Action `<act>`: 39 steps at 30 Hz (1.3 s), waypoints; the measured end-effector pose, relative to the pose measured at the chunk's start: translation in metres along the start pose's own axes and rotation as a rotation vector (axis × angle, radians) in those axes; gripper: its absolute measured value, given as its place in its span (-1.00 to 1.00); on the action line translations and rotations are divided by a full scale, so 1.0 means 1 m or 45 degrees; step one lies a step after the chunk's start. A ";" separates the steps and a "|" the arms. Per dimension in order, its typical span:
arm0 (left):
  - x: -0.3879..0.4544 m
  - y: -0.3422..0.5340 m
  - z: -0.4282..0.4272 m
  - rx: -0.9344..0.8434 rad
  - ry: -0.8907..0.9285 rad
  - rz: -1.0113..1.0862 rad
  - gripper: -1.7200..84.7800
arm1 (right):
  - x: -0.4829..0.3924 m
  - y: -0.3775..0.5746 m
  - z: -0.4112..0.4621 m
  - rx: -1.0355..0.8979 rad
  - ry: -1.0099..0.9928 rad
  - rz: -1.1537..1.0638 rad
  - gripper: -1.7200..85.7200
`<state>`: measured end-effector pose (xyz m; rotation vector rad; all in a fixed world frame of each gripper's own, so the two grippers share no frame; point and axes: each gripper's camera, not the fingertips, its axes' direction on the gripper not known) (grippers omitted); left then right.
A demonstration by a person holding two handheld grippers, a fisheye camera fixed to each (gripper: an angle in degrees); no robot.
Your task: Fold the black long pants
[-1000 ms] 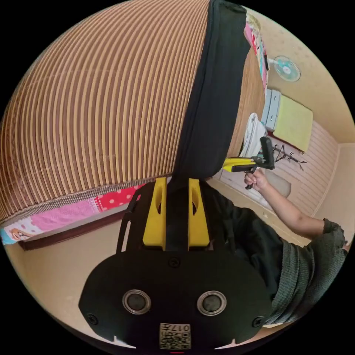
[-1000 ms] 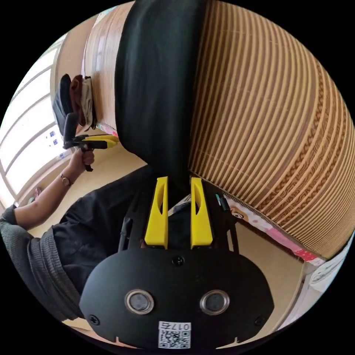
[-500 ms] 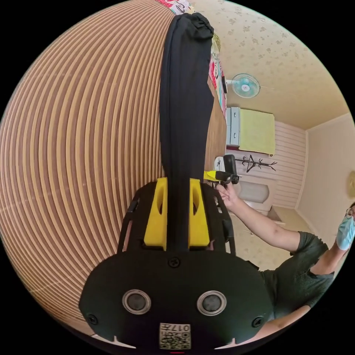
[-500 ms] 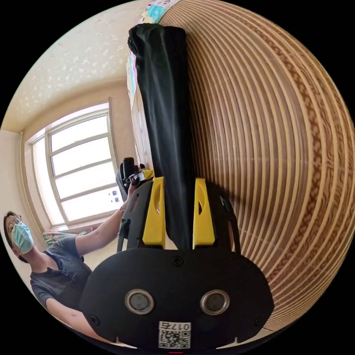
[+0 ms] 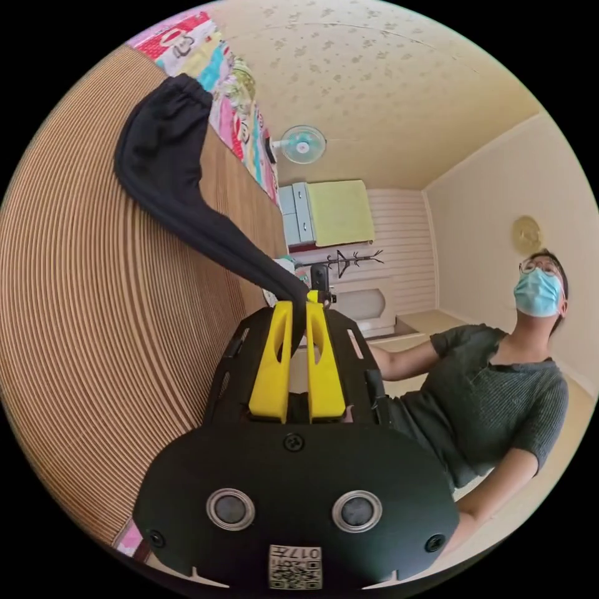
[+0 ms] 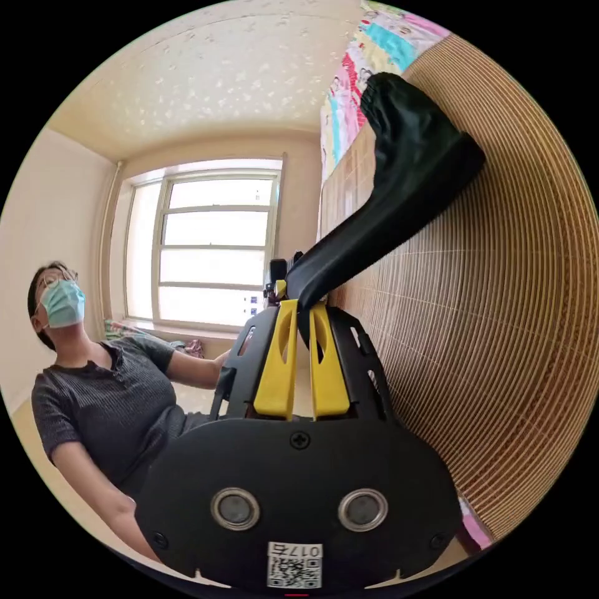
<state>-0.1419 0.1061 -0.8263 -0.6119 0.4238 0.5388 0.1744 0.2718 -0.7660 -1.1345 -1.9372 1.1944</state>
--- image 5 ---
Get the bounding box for light blue cupboard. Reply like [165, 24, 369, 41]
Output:
[278, 179, 376, 250]

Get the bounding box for person's body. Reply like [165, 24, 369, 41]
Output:
[383, 248, 570, 492]

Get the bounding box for wall fan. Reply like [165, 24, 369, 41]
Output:
[273, 124, 328, 165]

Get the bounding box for person's right forearm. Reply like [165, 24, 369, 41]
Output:
[368, 338, 439, 382]

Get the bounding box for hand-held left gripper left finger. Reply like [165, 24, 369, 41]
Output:
[248, 301, 295, 425]

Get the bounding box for person's left forearm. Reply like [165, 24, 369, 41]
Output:
[454, 449, 540, 532]

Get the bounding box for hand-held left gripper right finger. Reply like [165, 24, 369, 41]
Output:
[304, 301, 353, 425]

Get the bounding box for bed with woven mat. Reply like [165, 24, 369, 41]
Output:
[0, 11, 291, 560]

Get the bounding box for black long pants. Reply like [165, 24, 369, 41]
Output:
[114, 73, 309, 308]

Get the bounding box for round golden wall clock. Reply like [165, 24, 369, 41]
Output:
[510, 215, 543, 256]

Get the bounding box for black coat rack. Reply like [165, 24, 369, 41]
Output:
[324, 249, 386, 278]

